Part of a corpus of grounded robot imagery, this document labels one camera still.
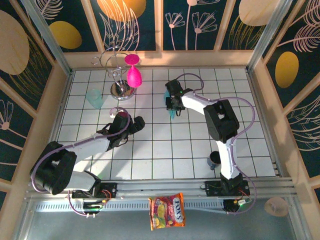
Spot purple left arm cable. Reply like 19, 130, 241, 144
29, 106, 132, 218

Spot aluminium frame post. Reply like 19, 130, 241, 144
246, 0, 293, 73
21, 0, 73, 76

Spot perforated grey cable duct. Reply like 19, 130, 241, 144
34, 201, 226, 213

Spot small black electronics module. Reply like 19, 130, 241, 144
83, 199, 111, 213
223, 197, 252, 215

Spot aluminium mounting rail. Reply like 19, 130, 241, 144
24, 177, 298, 200

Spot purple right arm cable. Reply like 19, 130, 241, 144
174, 72, 258, 216

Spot orange candy bag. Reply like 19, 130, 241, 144
147, 191, 186, 231

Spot chrome wire glass rack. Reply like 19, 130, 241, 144
91, 44, 136, 101

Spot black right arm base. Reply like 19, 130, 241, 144
204, 179, 251, 198

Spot dark metal mug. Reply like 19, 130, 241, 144
206, 150, 223, 171

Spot pink wine glass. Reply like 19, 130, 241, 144
124, 53, 144, 89

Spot translucent teal plastic cup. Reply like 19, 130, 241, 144
85, 89, 105, 110

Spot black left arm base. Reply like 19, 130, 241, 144
71, 181, 118, 200

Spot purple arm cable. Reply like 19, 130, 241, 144
174, 72, 258, 216
29, 106, 132, 218

